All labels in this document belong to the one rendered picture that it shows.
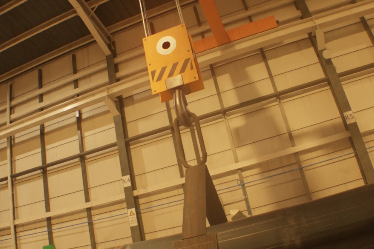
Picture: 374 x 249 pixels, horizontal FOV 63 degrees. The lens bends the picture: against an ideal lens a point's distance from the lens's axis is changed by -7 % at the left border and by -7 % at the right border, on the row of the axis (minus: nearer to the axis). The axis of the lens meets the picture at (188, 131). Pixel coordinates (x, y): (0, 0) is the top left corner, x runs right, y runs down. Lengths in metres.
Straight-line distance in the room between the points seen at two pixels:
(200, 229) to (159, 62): 0.76
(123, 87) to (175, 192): 3.30
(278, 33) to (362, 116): 3.04
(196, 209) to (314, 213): 0.39
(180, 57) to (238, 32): 7.71
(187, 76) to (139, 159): 8.16
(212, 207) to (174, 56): 0.67
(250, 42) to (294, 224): 8.17
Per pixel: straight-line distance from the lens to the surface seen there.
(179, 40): 1.51
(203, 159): 1.31
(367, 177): 8.35
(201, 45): 9.18
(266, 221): 1.04
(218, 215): 1.45
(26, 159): 11.96
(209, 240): 1.05
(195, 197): 1.19
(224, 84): 9.36
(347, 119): 8.57
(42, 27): 11.47
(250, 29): 9.15
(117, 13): 11.08
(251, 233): 1.03
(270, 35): 9.07
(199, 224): 1.10
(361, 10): 9.62
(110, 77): 10.43
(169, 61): 1.47
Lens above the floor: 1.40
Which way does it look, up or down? 19 degrees up
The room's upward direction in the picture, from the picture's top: 12 degrees counter-clockwise
